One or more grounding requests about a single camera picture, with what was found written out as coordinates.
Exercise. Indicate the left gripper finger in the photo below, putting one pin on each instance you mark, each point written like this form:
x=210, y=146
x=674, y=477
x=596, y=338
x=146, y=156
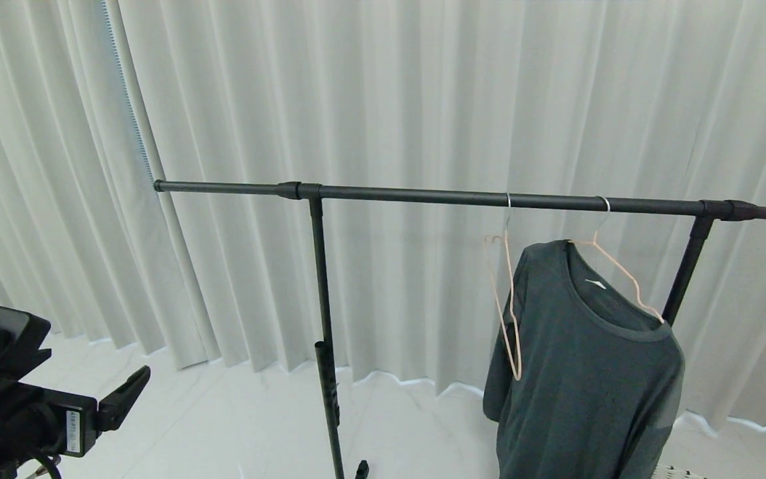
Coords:
x=114, y=409

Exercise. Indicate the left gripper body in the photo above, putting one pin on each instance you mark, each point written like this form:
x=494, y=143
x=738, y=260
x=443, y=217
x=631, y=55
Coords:
x=30, y=419

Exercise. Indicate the dark grey t-shirt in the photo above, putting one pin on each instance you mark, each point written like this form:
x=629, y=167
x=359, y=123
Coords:
x=582, y=386

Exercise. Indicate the pink clothes hanger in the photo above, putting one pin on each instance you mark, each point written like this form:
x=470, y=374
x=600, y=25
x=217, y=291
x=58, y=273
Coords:
x=510, y=299
x=622, y=273

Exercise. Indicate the black clothes rack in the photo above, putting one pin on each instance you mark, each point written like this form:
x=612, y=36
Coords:
x=423, y=196

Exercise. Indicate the white laundry basket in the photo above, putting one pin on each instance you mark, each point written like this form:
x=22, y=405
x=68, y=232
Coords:
x=679, y=474

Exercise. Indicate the white curtain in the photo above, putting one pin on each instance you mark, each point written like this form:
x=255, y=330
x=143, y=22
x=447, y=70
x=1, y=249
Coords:
x=389, y=86

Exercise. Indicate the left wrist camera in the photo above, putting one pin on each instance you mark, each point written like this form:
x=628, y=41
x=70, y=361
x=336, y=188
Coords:
x=17, y=339

